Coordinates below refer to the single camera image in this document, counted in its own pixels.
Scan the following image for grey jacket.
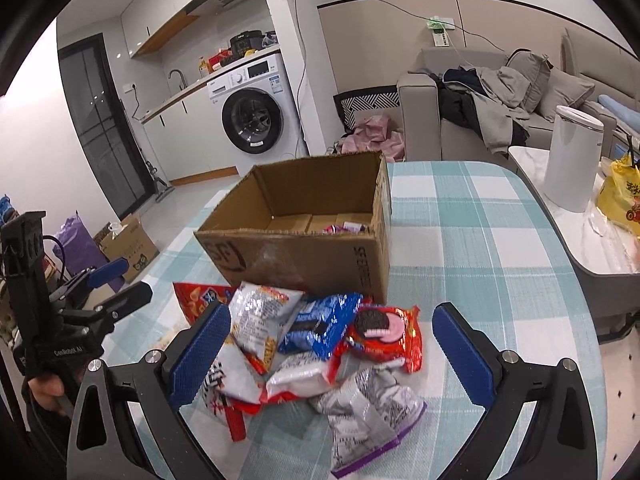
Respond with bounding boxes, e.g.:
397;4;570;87
472;66;532;156

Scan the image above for yellow plastic bag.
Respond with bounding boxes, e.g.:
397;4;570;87
597;154;640;238

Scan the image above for silver purple snack packet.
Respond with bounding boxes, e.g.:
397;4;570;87
307;366;427;478

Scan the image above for grey cushion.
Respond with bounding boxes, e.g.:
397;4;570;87
505;50;553;111

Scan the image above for black rice cooker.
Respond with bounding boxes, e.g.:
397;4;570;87
229;30;263;56

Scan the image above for printed cardboard box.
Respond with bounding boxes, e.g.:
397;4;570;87
97;214;161;283

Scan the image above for white black red snack packet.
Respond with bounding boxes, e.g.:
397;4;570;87
200;332;266;443

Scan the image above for white upper cabinets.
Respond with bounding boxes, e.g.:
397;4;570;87
120;0;216;58

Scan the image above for light blue pillow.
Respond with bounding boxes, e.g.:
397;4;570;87
597;94;640;126

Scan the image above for red cookie packet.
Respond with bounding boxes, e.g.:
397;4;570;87
332;304;423;375

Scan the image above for white washing machine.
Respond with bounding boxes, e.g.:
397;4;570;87
206;52;307;168

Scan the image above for brown cardboard box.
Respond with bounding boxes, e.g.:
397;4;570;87
194;151;392;306

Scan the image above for purple bag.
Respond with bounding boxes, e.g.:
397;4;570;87
54;215;123;293

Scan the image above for black glass door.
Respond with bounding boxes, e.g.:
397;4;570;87
58;34;153;211

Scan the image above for black white patterned cushion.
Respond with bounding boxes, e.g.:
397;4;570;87
333;89;401;133

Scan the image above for white red-edged snack packet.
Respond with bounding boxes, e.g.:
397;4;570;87
265;350;351;403

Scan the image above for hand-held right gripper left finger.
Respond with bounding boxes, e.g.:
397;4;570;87
67;301;236;480

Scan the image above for small pink packet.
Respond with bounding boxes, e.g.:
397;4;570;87
324;220;373;235

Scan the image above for stick vacuum cleaner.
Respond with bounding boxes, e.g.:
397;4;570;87
137;147;173;203

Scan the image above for dark clothing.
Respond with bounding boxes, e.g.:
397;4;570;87
439;67;483;128

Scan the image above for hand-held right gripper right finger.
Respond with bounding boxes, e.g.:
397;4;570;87
432;302;598;480

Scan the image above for white orange snack packet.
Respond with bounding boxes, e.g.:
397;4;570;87
227;281;307;373

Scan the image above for teal checkered tablecloth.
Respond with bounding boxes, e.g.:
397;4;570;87
97;160;606;480

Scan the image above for pink bag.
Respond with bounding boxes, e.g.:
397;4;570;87
340;115;406;163

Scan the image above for white cylindrical bin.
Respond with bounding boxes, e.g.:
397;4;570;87
542;105;606;213

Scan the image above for white wall controller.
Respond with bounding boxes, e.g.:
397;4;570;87
427;16;458;48

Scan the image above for beige sofa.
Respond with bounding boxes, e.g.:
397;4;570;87
397;25;640;171

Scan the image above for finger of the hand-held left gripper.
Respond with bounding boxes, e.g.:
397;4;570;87
47;259;131;306
60;281;153;333

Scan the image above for person's left hand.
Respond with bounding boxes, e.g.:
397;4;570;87
22;372;76;418

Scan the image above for blue cookie packet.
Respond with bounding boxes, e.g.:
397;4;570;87
277;292;363;361

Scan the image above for beige cushion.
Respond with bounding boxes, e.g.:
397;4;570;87
535;67;596;123

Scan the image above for white kitchen counter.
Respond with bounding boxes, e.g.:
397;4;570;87
142;45;281;123

